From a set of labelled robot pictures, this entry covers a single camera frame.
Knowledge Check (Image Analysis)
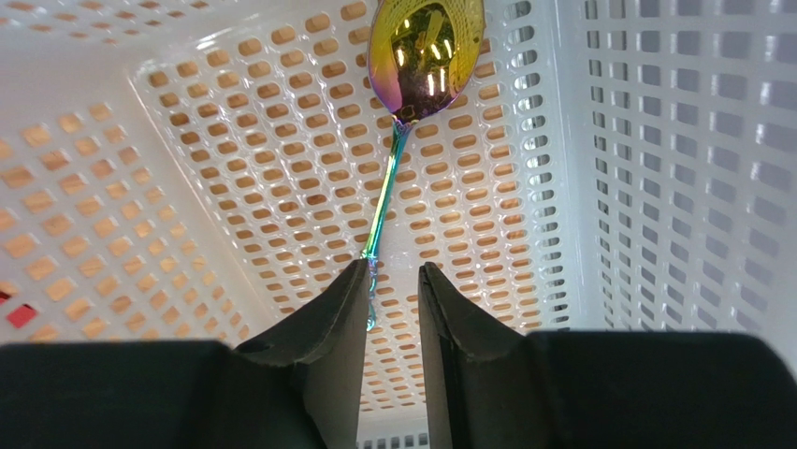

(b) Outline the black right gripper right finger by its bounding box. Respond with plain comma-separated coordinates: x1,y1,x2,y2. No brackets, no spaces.
418,263,796,448

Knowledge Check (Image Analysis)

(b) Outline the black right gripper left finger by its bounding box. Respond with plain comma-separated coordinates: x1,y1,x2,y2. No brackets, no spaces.
1,260,369,448

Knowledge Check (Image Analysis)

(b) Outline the iridescent rainbow spoon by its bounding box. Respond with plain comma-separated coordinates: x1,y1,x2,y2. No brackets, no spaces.
361,0,485,297

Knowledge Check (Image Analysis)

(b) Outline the red paper napkin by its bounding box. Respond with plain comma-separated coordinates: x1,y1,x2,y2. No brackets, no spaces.
1,289,40,329

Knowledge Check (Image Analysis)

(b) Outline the white perforated plastic basket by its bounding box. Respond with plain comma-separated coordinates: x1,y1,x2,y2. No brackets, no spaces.
1,1,796,448

